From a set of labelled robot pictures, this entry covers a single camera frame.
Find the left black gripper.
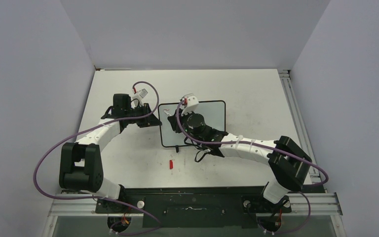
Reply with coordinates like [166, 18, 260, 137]
[125, 103, 162, 128]

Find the white marker pen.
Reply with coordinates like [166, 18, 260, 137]
[163, 110, 172, 117]

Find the small black-framed whiteboard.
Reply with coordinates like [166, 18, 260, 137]
[158, 100, 226, 149]

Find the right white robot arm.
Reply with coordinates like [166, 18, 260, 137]
[164, 110, 311, 211]

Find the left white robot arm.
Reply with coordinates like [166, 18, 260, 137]
[59, 93, 162, 213]

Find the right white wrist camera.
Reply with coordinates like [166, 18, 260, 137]
[181, 93, 199, 116]

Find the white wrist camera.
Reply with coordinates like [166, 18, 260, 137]
[132, 89, 148, 100]
[181, 93, 199, 116]

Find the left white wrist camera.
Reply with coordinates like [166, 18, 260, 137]
[132, 89, 148, 100]

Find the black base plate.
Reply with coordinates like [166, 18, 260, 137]
[95, 186, 294, 229]

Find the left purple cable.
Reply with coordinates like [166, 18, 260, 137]
[33, 81, 162, 236]

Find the purple cable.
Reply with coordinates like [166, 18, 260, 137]
[33, 81, 162, 236]
[176, 99, 329, 236]

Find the aluminium frame rail front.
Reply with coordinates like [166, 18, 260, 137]
[48, 198, 143, 217]

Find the aluminium frame rail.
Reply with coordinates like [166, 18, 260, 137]
[277, 69, 323, 185]
[48, 198, 143, 217]

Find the aluminium frame rail right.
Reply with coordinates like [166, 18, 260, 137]
[277, 69, 323, 185]

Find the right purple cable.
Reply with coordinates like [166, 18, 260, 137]
[176, 99, 329, 236]

